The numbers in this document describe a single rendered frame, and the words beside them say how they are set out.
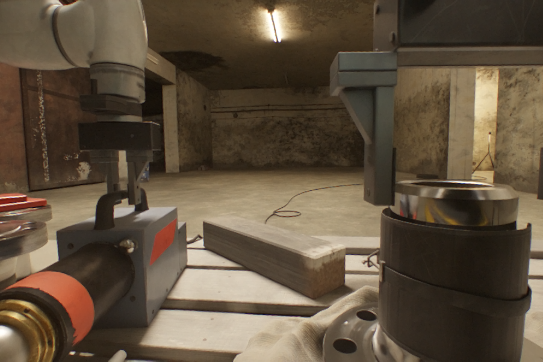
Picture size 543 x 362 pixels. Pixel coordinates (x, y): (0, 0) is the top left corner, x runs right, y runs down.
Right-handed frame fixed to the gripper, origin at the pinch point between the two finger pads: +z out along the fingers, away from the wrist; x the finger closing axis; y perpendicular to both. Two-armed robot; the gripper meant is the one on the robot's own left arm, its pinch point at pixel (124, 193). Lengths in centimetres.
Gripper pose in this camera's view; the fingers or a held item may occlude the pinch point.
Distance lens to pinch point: 60.7
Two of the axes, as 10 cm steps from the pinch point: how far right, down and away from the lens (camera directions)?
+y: -0.6, -0.8, 9.9
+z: 0.1, 10.0, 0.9
